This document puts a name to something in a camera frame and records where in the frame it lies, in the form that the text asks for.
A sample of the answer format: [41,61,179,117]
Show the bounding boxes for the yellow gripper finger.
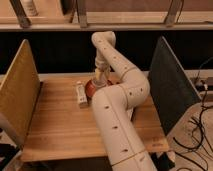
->
[95,68,110,81]

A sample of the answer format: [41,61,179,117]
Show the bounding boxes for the translucent white ceramic cup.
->
[92,79,107,89]

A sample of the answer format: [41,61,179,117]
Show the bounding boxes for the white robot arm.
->
[92,31,157,171]

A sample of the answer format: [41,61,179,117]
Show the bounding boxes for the orange ceramic bowl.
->
[85,79,112,98]

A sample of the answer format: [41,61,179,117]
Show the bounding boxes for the right dark side panel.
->
[148,36,201,135]

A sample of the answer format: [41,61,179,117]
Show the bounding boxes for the left wooden side panel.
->
[0,39,40,148]

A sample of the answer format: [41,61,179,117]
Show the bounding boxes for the white bottle on shelf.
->
[22,0,38,16]

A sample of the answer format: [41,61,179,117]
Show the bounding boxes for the power strip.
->
[195,77,213,87]

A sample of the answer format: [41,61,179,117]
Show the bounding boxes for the wooden shelf rail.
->
[0,0,213,31]

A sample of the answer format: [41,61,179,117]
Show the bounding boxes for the black floor cables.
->
[171,56,213,171]

